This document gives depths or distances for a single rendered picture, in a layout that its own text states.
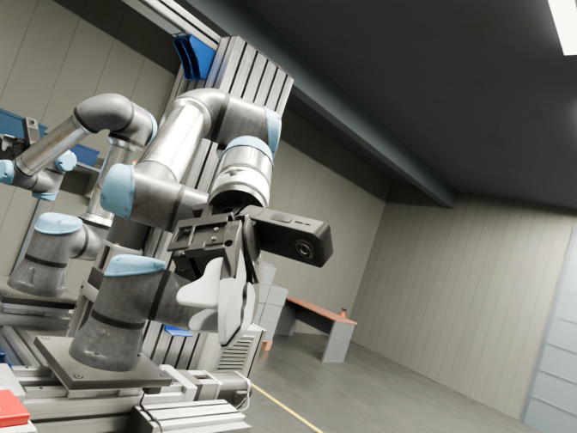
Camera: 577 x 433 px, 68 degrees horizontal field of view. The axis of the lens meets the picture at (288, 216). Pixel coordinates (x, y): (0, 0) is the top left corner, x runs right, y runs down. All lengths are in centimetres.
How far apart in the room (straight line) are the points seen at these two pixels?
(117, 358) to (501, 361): 800
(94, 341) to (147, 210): 42
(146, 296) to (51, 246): 51
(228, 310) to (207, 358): 99
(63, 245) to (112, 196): 78
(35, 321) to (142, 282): 55
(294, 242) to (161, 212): 25
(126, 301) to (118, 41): 484
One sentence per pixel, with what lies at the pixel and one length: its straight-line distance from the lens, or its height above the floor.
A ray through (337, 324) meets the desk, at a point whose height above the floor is 61.
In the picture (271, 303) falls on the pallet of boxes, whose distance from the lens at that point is 622.
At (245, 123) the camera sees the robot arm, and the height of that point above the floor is 174.
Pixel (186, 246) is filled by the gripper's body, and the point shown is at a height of 149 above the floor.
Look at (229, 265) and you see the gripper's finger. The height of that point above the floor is 149.
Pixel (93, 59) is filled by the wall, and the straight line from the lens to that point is 550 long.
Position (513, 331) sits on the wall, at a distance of 861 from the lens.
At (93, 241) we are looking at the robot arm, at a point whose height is 134.
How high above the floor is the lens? 152
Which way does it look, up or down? 4 degrees up
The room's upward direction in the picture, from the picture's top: 18 degrees clockwise
